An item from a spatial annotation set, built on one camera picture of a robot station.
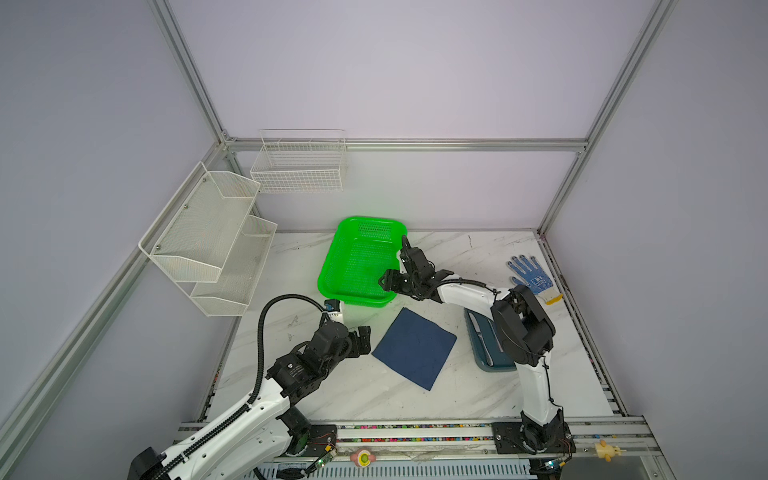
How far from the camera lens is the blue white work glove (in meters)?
1.03

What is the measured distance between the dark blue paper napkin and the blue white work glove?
0.36 m

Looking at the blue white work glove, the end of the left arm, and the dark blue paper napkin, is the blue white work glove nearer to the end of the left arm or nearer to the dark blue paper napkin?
the dark blue paper napkin

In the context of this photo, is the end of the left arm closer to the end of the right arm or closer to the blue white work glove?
the end of the right arm

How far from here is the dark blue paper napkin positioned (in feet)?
2.82
